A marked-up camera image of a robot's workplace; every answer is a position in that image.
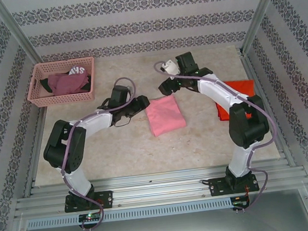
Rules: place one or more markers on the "pink t-shirt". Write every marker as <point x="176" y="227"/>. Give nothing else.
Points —
<point x="165" y="117"/>

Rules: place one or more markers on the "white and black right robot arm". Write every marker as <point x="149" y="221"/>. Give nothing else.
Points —
<point x="214" y="89"/>

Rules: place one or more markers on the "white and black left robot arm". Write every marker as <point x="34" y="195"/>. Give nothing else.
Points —
<point x="96" y="121"/>

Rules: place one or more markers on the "purple garment with white letters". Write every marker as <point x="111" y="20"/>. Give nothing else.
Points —
<point x="77" y="70"/>

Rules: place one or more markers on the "maroon t-shirt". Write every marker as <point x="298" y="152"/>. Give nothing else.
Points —
<point x="65" y="84"/>

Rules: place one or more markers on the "pink plastic lattice basket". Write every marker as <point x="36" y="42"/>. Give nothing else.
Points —
<point x="58" y="100"/>

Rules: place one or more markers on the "folded orange-red t-shirt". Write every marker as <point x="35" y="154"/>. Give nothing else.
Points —
<point x="244" y="88"/>

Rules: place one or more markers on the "left controller circuit board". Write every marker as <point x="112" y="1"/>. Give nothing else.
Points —
<point x="90" y="216"/>

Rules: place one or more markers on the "controller circuit board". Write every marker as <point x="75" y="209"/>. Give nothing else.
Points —
<point x="240" y="201"/>
<point x="90" y="216"/>

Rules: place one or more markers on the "right controller circuit board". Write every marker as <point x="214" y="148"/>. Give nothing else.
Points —
<point x="240" y="201"/>

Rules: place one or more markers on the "aluminium table side rail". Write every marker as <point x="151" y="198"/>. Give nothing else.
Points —
<point x="38" y="133"/>
<point x="258" y="82"/>

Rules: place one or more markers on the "aluminium rail frame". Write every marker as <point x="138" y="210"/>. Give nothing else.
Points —
<point x="161" y="187"/>

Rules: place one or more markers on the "aluminium corner post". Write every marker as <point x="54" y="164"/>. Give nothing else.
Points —
<point x="19" y="33"/>
<point x="266" y="7"/>

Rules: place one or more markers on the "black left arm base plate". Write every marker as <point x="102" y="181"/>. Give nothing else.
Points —
<point x="106" y="197"/>

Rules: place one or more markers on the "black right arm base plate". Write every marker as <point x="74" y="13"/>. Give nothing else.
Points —
<point x="215" y="187"/>

